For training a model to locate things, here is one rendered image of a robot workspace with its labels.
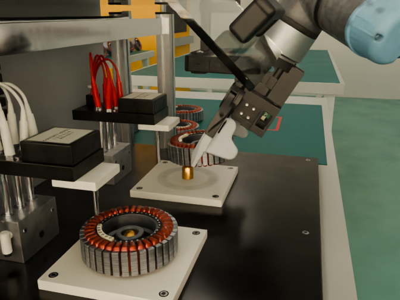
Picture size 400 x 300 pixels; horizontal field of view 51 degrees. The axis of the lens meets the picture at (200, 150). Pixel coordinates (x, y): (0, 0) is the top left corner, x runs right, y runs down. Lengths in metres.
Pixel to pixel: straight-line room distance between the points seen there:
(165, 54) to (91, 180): 0.46
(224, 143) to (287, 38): 0.17
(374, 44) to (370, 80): 5.30
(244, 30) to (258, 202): 0.39
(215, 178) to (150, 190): 0.12
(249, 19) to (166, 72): 0.56
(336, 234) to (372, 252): 1.49
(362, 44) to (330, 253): 0.27
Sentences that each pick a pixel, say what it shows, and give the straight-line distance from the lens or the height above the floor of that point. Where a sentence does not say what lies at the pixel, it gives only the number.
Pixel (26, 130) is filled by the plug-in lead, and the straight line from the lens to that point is 0.51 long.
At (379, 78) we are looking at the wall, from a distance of 5.84.
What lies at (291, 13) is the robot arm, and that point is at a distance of 0.61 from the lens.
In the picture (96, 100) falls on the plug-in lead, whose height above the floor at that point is 0.91.
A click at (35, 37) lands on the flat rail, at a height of 1.03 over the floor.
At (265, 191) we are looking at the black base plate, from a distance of 0.70.
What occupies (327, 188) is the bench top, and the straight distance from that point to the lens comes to 0.79.
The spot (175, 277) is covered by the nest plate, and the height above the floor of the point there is 0.78.
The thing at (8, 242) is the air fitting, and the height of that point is 0.80.
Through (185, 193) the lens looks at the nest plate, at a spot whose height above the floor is 0.78.
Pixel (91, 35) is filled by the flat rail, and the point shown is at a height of 1.02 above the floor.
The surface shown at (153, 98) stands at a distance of 0.67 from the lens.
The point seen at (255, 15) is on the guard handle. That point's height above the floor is 1.05.
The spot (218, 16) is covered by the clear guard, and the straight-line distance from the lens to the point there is 0.33.
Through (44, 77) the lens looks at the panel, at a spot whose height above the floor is 0.95.
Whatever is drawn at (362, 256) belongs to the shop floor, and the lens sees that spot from 2.08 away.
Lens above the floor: 1.05
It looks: 18 degrees down
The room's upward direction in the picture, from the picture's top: straight up
